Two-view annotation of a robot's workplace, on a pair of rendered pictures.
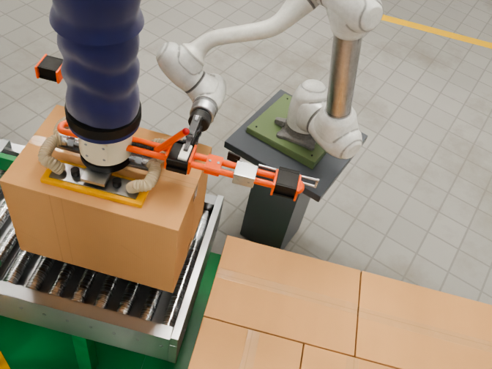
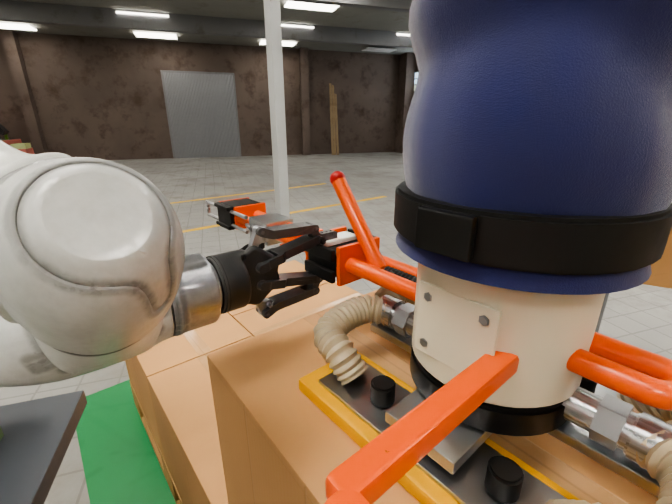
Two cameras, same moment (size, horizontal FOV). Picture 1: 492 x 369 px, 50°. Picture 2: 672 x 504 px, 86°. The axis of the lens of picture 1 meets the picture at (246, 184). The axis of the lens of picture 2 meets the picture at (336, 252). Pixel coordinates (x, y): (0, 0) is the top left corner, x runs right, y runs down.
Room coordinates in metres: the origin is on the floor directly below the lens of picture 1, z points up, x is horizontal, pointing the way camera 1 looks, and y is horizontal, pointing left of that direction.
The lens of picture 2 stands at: (1.51, 0.61, 1.36)
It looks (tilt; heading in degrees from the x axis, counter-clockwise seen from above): 20 degrees down; 228
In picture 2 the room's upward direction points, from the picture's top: straight up
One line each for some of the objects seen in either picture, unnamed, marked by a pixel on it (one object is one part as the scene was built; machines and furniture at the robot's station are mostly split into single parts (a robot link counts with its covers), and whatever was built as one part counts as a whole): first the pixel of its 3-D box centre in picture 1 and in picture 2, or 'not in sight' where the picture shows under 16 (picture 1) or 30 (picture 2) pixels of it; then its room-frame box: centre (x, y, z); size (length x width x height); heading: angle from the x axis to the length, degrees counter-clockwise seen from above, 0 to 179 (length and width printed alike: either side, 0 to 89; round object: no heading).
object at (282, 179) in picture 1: (285, 184); (242, 212); (1.14, -0.12, 1.16); 0.08 x 0.07 x 0.05; 88
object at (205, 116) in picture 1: (198, 125); (244, 276); (1.31, 0.21, 1.17); 0.09 x 0.07 x 0.08; 178
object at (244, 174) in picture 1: (244, 174); (271, 228); (1.15, 0.01, 1.16); 0.07 x 0.07 x 0.04; 88
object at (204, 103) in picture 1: (203, 112); (188, 292); (1.38, 0.20, 1.17); 0.09 x 0.06 x 0.09; 88
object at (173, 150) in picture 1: (180, 157); (341, 253); (1.15, 0.22, 1.17); 0.10 x 0.08 x 0.06; 178
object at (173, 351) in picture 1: (198, 277); not in sight; (1.15, 0.11, 0.47); 0.70 x 0.03 x 0.15; 178
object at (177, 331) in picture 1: (199, 263); not in sight; (1.15, 0.11, 0.58); 0.70 x 0.03 x 0.06; 178
